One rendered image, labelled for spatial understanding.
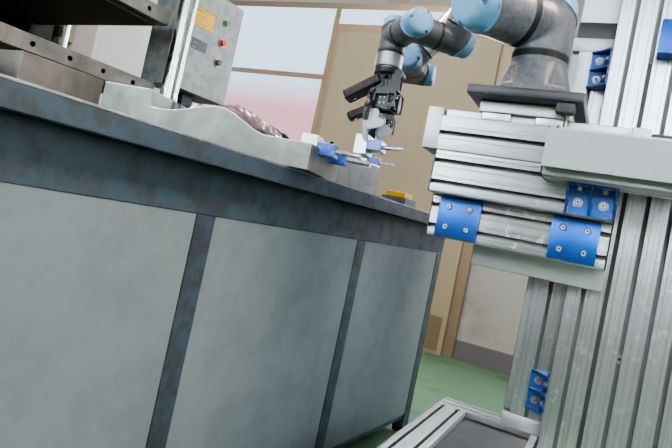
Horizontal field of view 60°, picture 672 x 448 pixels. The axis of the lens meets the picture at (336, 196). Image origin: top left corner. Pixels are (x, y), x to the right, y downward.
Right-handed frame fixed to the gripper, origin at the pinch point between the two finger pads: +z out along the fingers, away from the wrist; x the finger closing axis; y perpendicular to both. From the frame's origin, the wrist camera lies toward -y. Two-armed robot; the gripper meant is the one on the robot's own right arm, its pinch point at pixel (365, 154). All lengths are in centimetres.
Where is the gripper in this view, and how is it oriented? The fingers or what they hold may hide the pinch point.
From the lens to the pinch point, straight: 198.0
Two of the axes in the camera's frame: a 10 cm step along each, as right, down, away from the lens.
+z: -2.0, 9.8, -0.4
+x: 2.5, 0.9, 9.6
